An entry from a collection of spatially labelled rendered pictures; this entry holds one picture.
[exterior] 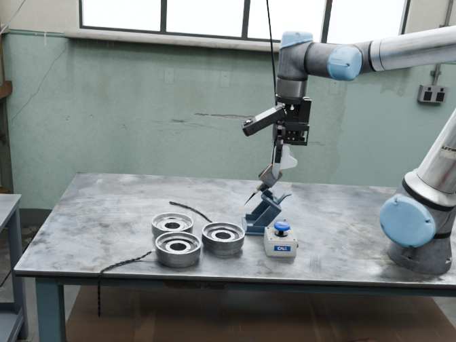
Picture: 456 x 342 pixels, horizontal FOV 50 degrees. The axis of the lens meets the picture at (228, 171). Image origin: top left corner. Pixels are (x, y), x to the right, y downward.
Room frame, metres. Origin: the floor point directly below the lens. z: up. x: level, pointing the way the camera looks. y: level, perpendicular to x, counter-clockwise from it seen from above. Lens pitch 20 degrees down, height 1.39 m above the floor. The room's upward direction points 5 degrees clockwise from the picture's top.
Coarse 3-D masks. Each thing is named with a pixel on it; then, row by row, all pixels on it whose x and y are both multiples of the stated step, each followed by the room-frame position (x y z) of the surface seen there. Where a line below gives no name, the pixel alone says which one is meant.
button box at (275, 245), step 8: (272, 232) 1.08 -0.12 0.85; (288, 232) 1.09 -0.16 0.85; (264, 240) 1.09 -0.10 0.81; (272, 240) 1.04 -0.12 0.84; (280, 240) 1.04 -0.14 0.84; (288, 240) 1.04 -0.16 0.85; (296, 240) 1.05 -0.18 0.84; (272, 248) 1.04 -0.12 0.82; (280, 248) 1.04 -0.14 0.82; (288, 248) 1.04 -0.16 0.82; (296, 248) 1.04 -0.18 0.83; (272, 256) 1.04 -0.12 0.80; (280, 256) 1.04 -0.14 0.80; (288, 256) 1.04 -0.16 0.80
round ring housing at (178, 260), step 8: (176, 232) 1.05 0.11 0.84; (184, 232) 1.05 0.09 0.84; (160, 240) 1.02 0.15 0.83; (192, 240) 1.03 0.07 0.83; (160, 248) 0.96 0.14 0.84; (168, 248) 0.99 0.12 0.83; (176, 248) 1.02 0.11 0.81; (184, 248) 1.01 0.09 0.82; (200, 248) 0.99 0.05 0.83; (160, 256) 0.96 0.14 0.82; (168, 256) 0.95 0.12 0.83; (176, 256) 0.95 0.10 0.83; (184, 256) 0.95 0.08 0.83; (192, 256) 0.96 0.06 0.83; (168, 264) 0.96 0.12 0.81; (176, 264) 0.95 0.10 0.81; (184, 264) 0.96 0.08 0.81; (192, 264) 0.97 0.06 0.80
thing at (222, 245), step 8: (208, 224) 1.10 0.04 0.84; (216, 224) 1.12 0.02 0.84; (224, 224) 1.12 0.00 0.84; (232, 224) 1.12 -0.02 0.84; (216, 232) 1.09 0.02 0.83; (224, 232) 1.09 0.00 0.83; (240, 232) 1.10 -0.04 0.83; (208, 240) 1.03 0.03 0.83; (216, 240) 1.02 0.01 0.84; (224, 240) 1.05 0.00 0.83; (240, 240) 1.04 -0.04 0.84; (208, 248) 1.04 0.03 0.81; (216, 248) 1.02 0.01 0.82; (224, 248) 1.02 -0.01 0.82; (232, 248) 1.03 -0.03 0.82; (240, 248) 1.06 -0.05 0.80
